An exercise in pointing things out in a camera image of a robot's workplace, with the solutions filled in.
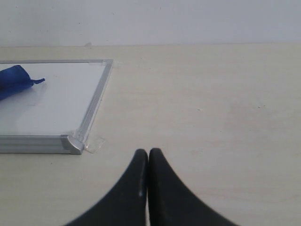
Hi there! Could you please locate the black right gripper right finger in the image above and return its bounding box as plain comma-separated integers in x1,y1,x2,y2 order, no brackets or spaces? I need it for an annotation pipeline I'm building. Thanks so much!
148,148,235,226

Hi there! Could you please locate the clear tape piece near corner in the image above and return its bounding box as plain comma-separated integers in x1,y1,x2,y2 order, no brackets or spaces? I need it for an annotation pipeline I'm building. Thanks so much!
84,136,105,153

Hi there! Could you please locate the aluminium framed whiteboard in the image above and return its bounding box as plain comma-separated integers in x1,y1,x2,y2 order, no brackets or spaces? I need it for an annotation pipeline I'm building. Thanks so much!
0,59,113,155

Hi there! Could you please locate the blue cloth eraser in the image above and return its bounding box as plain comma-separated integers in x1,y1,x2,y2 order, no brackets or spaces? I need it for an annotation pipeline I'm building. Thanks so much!
0,65,45,100

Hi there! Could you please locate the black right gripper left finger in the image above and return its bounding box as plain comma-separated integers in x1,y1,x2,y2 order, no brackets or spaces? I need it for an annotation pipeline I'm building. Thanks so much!
67,149,148,226

